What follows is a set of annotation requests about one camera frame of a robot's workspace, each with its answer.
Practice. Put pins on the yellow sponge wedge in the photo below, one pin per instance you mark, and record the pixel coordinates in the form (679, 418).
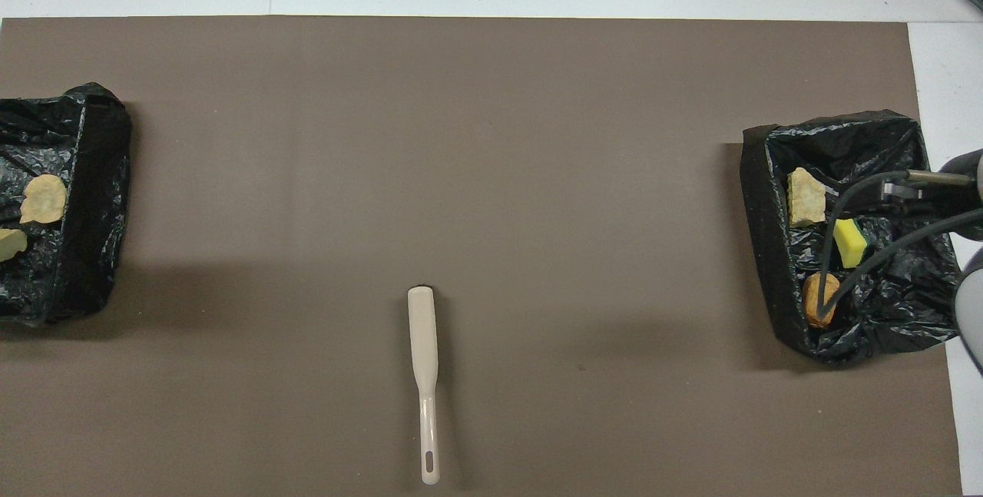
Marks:
(849, 243)

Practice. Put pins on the large striped croissant piece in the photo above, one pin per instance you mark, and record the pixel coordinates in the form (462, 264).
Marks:
(806, 197)

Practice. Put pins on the brown bread roll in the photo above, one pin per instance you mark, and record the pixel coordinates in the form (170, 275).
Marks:
(811, 299)

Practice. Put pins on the beige brush with black bristles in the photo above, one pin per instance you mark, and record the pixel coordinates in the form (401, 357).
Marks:
(423, 343)

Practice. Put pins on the small striped croissant piece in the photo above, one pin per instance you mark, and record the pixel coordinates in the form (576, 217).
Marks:
(43, 200)

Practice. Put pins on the pale crusty bread chunk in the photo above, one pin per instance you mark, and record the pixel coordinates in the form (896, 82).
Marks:
(9, 243)

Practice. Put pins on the black bag-lined bin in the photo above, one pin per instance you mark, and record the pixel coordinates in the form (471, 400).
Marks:
(84, 266)
(906, 305)

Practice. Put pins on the brown table mat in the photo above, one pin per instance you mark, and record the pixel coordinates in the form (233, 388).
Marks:
(537, 136)

